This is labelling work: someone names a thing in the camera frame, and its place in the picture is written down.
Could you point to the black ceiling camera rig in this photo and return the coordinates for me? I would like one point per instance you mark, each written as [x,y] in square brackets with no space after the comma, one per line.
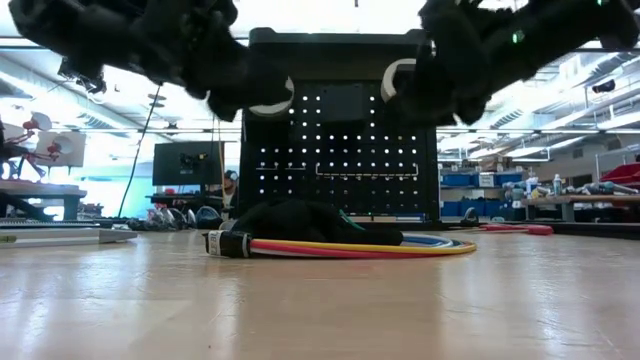
[90,82]

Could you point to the red storage bin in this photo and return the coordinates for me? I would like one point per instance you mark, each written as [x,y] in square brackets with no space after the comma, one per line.
[625,175]

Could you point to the black aluminium table frame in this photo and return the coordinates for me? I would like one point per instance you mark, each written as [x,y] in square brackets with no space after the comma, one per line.
[600,230]

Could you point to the white board with red print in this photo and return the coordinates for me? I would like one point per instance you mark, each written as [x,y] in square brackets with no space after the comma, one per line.
[75,150]

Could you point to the black monitor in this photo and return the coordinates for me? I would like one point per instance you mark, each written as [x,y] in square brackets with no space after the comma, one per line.
[175,165]

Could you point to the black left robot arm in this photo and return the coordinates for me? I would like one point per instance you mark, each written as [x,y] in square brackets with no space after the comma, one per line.
[100,30]

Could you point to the grey torpedo level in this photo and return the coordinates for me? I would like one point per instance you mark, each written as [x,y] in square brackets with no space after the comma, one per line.
[60,237]

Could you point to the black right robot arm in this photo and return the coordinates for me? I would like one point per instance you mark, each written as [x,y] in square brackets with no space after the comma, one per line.
[575,25]

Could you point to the black ceiling projector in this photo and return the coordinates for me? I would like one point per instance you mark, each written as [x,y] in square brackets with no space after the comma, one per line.
[604,86]

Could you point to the wooden workbench with clutter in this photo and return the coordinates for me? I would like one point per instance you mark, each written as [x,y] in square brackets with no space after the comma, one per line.
[575,199]

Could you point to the red robot figure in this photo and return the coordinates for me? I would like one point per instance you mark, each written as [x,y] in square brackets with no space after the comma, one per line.
[31,124]

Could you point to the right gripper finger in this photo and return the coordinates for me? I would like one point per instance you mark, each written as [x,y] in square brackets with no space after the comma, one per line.
[467,105]
[420,92]

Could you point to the wooden workbench with dark legs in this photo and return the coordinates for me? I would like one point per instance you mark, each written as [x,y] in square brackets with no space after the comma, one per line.
[40,191]

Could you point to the white masking tape roll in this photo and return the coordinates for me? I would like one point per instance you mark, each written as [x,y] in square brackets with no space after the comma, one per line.
[272,111]
[386,82]

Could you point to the clear plastic bottle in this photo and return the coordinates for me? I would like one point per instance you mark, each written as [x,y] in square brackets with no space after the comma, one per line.
[557,186]

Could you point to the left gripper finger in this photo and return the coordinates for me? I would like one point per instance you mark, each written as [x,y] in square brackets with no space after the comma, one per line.
[222,107]
[270,90]

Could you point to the blue storage bin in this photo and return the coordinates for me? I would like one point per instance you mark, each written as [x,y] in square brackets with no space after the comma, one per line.
[475,207]
[509,179]
[457,180]

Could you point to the person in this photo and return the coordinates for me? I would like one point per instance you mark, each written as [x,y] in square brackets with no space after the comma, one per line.
[231,187]

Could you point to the black work glove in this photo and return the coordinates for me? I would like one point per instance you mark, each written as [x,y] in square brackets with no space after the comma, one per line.
[295,222]
[380,236]

